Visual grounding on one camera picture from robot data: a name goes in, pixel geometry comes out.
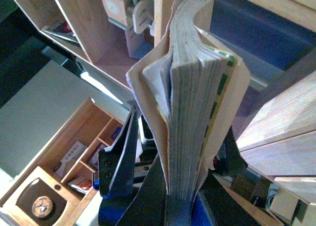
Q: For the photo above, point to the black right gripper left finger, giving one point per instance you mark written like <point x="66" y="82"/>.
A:
<point x="116" y="165"/>

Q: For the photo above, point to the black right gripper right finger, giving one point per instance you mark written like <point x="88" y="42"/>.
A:
<point x="228" y="161"/>

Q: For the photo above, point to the thick paperback book beige cover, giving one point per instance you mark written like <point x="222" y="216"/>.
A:
<point x="188" y="88"/>

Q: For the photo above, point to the right wooden drawer cabinet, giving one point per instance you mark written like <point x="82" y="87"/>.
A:
<point x="280" y="143"/>

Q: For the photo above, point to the wooden desk organizer tray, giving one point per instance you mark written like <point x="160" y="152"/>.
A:
<point x="65" y="164"/>

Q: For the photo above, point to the black coaster with cork disc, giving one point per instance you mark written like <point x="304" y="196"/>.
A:
<point x="41" y="203"/>

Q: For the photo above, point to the wooden bookshelf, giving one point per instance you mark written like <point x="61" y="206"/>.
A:
<point x="101" y="43"/>

